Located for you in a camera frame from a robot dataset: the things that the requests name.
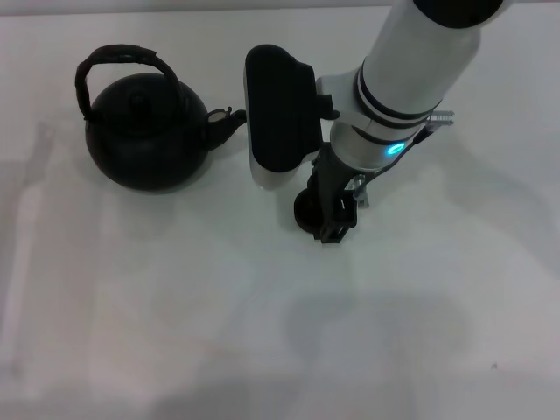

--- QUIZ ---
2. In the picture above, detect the small dark teacup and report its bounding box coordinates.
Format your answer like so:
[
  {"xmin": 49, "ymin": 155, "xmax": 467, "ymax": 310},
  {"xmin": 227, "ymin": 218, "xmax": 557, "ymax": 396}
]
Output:
[{"xmin": 291, "ymin": 188, "xmax": 326, "ymax": 233}]

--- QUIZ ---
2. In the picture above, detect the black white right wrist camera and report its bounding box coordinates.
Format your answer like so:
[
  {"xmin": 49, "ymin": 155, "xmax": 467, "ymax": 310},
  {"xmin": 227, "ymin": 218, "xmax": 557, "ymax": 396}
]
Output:
[{"xmin": 243, "ymin": 43, "xmax": 340, "ymax": 192}]

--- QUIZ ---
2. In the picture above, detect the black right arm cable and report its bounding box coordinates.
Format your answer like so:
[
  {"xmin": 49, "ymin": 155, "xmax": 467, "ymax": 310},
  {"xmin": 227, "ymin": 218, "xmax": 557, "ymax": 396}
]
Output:
[{"xmin": 358, "ymin": 125, "xmax": 432, "ymax": 189}]

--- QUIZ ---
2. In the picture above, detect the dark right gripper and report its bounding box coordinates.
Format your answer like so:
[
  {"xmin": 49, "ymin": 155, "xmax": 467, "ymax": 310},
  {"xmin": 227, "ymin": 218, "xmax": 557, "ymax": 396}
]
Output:
[{"xmin": 305, "ymin": 143, "xmax": 374, "ymax": 245}]

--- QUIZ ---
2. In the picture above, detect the black round teapot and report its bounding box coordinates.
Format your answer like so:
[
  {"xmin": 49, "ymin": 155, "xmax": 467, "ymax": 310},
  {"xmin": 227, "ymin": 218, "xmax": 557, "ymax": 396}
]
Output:
[{"xmin": 73, "ymin": 43, "xmax": 249, "ymax": 193}]

